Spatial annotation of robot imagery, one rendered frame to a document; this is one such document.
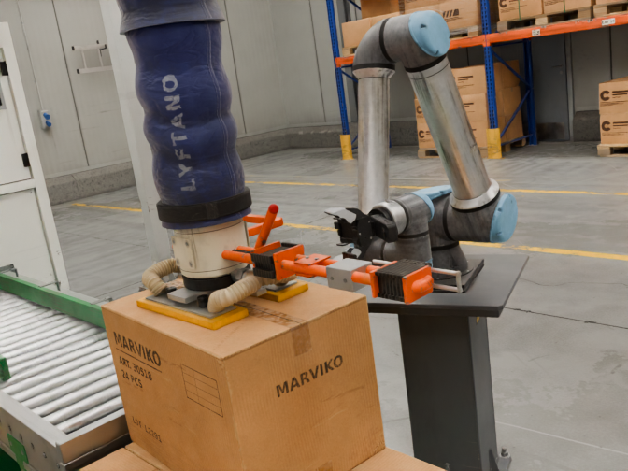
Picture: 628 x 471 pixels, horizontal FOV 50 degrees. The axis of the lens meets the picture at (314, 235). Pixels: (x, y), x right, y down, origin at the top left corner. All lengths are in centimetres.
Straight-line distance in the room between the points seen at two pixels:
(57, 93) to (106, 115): 85
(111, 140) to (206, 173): 1031
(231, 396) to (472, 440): 116
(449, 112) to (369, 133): 22
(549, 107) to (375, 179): 870
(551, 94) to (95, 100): 706
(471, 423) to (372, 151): 98
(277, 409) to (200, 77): 74
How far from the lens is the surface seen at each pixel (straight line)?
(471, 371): 225
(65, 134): 1151
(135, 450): 197
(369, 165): 185
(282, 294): 162
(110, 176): 1166
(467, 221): 206
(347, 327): 155
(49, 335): 311
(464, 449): 240
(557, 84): 1038
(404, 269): 122
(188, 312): 160
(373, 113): 186
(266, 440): 149
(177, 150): 155
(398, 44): 182
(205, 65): 156
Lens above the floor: 146
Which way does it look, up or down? 14 degrees down
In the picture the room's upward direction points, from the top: 8 degrees counter-clockwise
